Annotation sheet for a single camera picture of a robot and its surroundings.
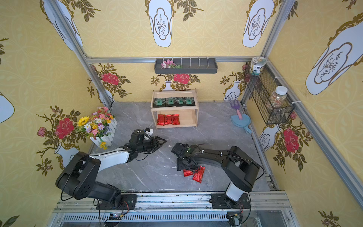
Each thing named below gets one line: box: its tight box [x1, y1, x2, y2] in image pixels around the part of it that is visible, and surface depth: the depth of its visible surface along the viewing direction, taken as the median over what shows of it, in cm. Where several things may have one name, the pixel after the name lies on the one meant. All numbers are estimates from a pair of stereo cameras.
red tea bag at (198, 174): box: [192, 165, 206, 184], surface depth 83 cm
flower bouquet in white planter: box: [77, 106, 118, 150], surface depth 90 cm
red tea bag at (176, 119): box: [171, 113, 181, 125], surface depth 108 cm
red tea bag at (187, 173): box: [183, 169, 194, 177], surface depth 83 cm
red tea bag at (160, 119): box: [156, 114, 165, 126], surface depth 108 cm
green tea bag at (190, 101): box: [186, 96, 196, 107], surface depth 94 cm
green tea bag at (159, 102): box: [153, 97, 166, 108], surface depth 94 cm
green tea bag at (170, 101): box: [164, 96, 177, 108], surface depth 94 cm
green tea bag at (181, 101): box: [175, 96, 187, 107], surface depth 94 cm
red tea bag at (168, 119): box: [164, 114, 173, 125], surface depth 106 cm
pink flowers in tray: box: [160, 59, 182, 70], surface depth 89 cm
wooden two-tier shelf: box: [150, 88, 199, 130], surface depth 97 cm
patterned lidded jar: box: [250, 56, 268, 76], surface depth 87 cm
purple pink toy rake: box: [229, 99, 243, 121], surface depth 123 cm
